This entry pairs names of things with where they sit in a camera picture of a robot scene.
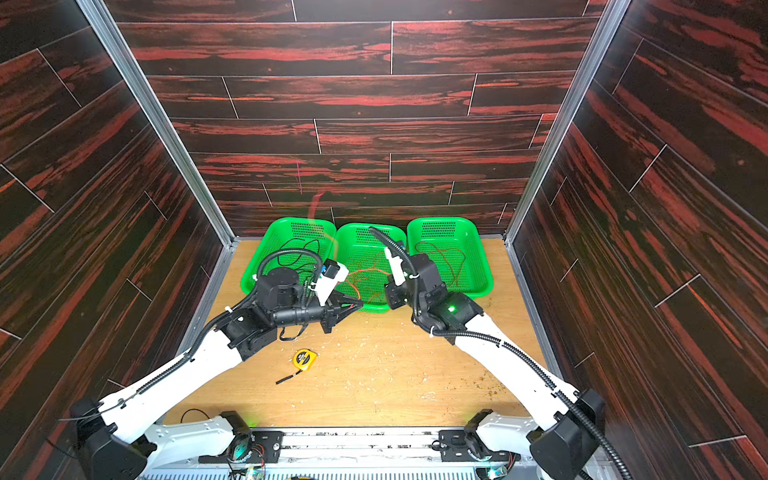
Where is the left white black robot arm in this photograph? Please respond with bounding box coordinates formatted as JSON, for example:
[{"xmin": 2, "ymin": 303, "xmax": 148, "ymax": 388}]
[{"xmin": 69, "ymin": 250, "xmax": 363, "ymax": 479}]

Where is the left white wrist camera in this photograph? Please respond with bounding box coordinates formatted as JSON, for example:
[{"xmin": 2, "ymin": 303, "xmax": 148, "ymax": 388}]
[{"xmin": 314, "ymin": 259, "xmax": 349, "ymax": 306}]

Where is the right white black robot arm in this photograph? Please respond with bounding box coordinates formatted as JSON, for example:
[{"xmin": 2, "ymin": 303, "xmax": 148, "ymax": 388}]
[{"xmin": 369, "ymin": 227, "xmax": 632, "ymax": 479}]

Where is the middle green plastic basket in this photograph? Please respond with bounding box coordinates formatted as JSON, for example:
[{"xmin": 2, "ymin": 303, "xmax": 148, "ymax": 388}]
[{"xmin": 332, "ymin": 223, "xmax": 406, "ymax": 314}]

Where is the yellow tape measure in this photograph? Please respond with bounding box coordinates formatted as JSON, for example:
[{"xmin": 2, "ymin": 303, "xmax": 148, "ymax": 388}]
[{"xmin": 275, "ymin": 349, "xmax": 318, "ymax": 385}]

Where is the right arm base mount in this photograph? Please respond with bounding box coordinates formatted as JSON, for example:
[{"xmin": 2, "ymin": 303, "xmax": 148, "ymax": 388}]
[{"xmin": 430, "ymin": 429, "xmax": 521, "ymax": 463}]

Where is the green plastic basket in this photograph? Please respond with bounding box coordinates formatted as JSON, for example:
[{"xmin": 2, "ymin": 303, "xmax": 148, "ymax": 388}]
[
  {"xmin": 332, "ymin": 223, "xmax": 406, "ymax": 314},
  {"xmin": 406, "ymin": 217, "xmax": 494, "ymax": 299},
  {"xmin": 239, "ymin": 217, "xmax": 338, "ymax": 295}
]

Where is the right green plastic basket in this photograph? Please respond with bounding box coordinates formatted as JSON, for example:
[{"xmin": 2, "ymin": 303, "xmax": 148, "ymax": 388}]
[{"xmin": 406, "ymin": 217, "xmax": 494, "ymax": 299}]

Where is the orange cable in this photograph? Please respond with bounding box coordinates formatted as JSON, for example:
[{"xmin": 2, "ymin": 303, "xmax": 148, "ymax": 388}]
[{"xmin": 347, "ymin": 248, "xmax": 388, "ymax": 283}]

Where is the black cable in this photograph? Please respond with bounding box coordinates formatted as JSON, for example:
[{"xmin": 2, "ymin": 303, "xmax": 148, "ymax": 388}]
[{"xmin": 275, "ymin": 237, "xmax": 322, "ymax": 271}]

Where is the left green plastic basket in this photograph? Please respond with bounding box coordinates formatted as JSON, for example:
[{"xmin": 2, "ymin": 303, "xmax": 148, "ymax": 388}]
[{"xmin": 239, "ymin": 217, "xmax": 338, "ymax": 295}]

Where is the dark red cable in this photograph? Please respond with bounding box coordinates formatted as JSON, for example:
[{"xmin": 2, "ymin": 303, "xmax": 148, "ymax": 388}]
[{"xmin": 413, "ymin": 241, "xmax": 467, "ymax": 288}]

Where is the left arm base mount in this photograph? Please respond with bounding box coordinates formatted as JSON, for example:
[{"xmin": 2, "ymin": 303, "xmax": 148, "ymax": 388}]
[{"xmin": 198, "ymin": 430, "xmax": 285, "ymax": 466}]

